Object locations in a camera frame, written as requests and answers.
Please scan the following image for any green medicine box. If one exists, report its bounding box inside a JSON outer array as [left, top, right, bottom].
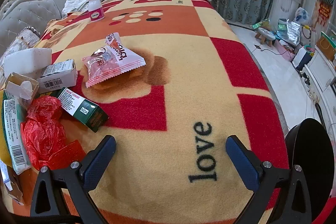
[[56, 87, 109, 133]]

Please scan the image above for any brown paper bag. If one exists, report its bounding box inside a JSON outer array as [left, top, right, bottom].
[[316, 36, 336, 62]]

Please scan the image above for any red orange printed blanket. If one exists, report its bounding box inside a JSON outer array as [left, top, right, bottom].
[[0, 0, 292, 224]]

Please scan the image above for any white plastic bag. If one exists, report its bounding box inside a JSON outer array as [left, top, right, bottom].
[[295, 7, 310, 25]]

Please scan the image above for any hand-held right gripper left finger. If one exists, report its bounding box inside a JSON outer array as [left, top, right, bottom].
[[30, 135, 117, 224]]

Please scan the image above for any white foam block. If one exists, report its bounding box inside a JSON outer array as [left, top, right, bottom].
[[3, 48, 53, 77]]

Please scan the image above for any red plastic bag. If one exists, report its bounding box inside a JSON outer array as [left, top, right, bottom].
[[20, 95, 87, 170]]

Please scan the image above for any beige bolster cushion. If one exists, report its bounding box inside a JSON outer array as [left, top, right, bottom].
[[0, 27, 41, 62]]

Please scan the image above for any green shiny packet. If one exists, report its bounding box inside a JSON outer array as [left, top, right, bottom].
[[252, 19, 271, 30]]

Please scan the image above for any green gold foil packet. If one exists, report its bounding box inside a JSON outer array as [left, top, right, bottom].
[[3, 98, 33, 175]]

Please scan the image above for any open cardboard box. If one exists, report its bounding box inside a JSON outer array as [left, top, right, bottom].
[[5, 72, 40, 101]]

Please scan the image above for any white small appliance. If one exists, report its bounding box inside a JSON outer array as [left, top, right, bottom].
[[294, 48, 314, 71]]

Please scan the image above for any white cloth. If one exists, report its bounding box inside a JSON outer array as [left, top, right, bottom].
[[62, 0, 105, 17]]

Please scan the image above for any white pill bottle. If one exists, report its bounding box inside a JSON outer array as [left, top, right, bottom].
[[87, 0, 105, 22]]

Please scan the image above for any black trash bin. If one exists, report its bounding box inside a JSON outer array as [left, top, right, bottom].
[[284, 118, 336, 224]]

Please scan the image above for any small wooden stool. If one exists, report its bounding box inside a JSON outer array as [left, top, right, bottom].
[[256, 27, 276, 46]]

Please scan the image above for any red hanging decoration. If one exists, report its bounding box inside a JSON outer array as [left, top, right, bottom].
[[316, 0, 332, 28]]

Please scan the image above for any grey tufted sofa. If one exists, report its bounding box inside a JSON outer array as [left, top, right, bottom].
[[0, 0, 87, 56]]

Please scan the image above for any pink snack packet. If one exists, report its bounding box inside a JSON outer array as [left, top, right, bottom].
[[81, 47, 126, 88]]

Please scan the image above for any white TV cabinet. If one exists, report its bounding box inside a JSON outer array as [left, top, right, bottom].
[[299, 40, 336, 119]]

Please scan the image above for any silver foil bag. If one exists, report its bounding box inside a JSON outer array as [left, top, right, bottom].
[[285, 20, 301, 45]]

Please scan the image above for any white grey medicine box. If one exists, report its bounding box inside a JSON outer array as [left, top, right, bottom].
[[36, 60, 78, 94]]

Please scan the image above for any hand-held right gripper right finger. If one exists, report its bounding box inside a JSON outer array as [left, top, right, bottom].
[[225, 135, 314, 224]]

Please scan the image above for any white snack packet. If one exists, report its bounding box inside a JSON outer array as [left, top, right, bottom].
[[105, 32, 147, 75]]

